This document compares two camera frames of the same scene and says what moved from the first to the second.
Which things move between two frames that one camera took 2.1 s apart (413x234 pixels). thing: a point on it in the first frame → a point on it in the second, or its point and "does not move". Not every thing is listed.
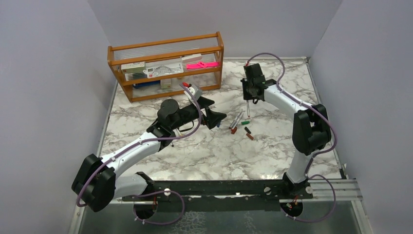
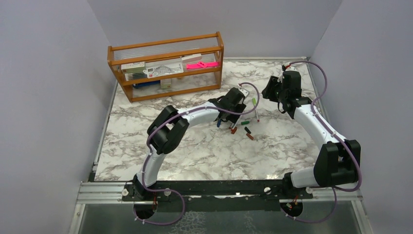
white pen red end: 248,108 → 256,115
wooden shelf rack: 155,69 does not move
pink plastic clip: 201,65 does not move
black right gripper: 246,96 → 268,92
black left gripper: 212,118 → 232,118
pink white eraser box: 191,58 does not move
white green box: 132,68 does not move
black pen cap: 247,129 does not move
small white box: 165,84 does not move
